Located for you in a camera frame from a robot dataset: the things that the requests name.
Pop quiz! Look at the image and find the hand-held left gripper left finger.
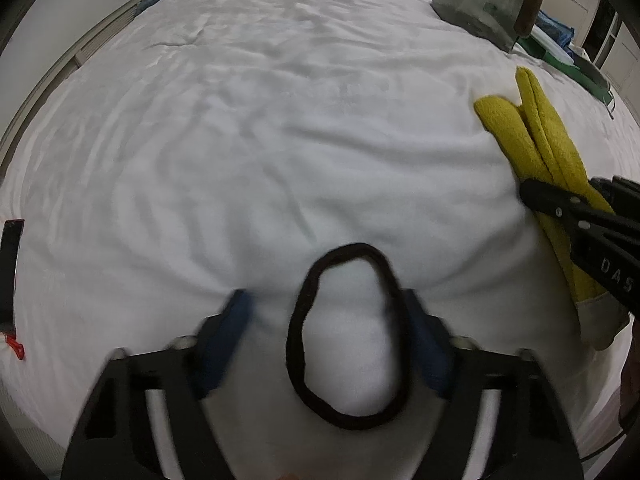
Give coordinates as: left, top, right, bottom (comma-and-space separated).
62, 287, 256, 480

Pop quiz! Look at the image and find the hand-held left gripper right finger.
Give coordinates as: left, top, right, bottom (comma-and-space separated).
402, 287, 586, 480

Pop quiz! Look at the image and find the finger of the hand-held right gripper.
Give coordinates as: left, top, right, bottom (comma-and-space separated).
520, 179, 640, 242
589, 175, 640, 217

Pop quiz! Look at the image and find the yellow cloth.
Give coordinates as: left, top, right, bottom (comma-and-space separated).
472, 66, 618, 306

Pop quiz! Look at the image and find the green box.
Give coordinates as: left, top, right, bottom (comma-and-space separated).
515, 25, 618, 111

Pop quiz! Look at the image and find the black hair band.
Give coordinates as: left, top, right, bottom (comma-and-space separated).
286, 242, 413, 431

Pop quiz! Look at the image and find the white cloth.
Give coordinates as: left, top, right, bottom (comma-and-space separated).
575, 295, 631, 352

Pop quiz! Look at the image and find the white wardrobe door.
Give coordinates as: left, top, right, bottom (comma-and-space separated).
545, 0, 606, 46
600, 10, 640, 106

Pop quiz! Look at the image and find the brown cylindrical object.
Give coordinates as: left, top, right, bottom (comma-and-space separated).
515, 0, 547, 37

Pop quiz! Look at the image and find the bed with white sheet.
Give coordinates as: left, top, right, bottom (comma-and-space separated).
0, 0, 640, 480

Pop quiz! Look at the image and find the red clip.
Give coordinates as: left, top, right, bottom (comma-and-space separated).
2, 332, 26, 361

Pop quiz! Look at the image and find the black strap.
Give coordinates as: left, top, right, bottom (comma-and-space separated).
0, 219, 25, 333

